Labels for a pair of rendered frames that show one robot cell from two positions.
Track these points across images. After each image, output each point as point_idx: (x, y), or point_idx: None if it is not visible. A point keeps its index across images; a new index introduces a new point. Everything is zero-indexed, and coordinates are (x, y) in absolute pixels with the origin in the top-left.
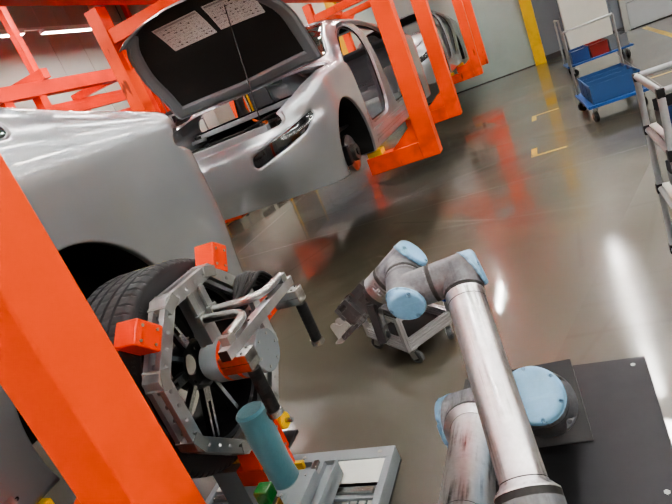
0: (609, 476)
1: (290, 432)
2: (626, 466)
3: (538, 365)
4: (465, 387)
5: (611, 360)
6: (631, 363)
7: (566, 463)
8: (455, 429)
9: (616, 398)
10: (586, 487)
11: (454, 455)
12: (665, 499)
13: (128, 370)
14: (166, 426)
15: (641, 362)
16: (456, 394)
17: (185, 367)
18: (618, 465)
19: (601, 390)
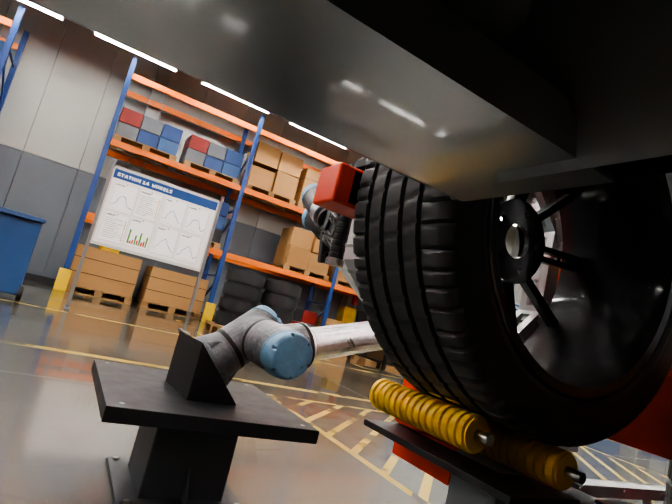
0: (243, 390)
1: (376, 422)
2: (231, 386)
3: (188, 335)
4: (128, 407)
5: (96, 364)
6: (105, 362)
7: (238, 395)
8: (329, 329)
9: (157, 374)
10: (256, 395)
11: (360, 324)
12: (252, 386)
13: None
14: (555, 284)
15: (105, 361)
16: (284, 327)
17: (520, 237)
18: (231, 387)
19: (145, 374)
